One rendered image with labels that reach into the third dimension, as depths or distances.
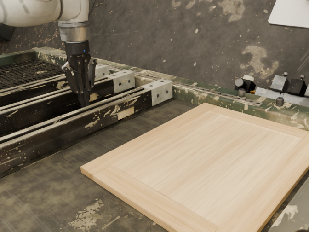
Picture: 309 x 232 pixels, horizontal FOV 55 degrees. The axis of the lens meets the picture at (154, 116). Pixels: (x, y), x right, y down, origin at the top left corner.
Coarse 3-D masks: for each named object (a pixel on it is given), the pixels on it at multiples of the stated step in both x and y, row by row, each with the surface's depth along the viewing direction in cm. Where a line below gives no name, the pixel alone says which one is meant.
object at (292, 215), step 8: (304, 184) 64; (304, 192) 61; (296, 200) 59; (304, 200) 59; (288, 208) 57; (296, 208) 57; (304, 208) 57; (280, 216) 55; (288, 216) 55; (296, 216) 55; (304, 216) 55; (280, 224) 54; (288, 224) 54; (296, 224) 54; (304, 224) 53
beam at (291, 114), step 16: (48, 48) 204; (112, 64) 158; (144, 80) 133; (176, 80) 129; (192, 80) 129; (176, 96) 123; (192, 96) 117; (208, 96) 111; (256, 96) 109; (256, 112) 100; (272, 112) 96; (288, 112) 95; (304, 112) 95; (304, 128) 90
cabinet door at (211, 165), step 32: (160, 128) 95; (192, 128) 94; (224, 128) 94; (256, 128) 93; (288, 128) 92; (96, 160) 79; (128, 160) 79; (160, 160) 78; (192, 160) 78; (224, 160) 77; (256, 160) 77; (288, 160) 76; (128, 192) 66; (160, 192) 66; (192, 192) 66; (224, 192) 66; (256, 192) 65; (288, 192) 66; (160, 224) 59; (192, 224) 57; (224, 224) 57; (256, 224) 57
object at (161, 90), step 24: (120, 96) 107; (144, 96) 111; (168, 96) 122; (48, 120) 91; (72, 120) 90; (96, 120) 97; (0, 144) 78; (24, 144) 81; (48, 144) 86; (0, 168) 78
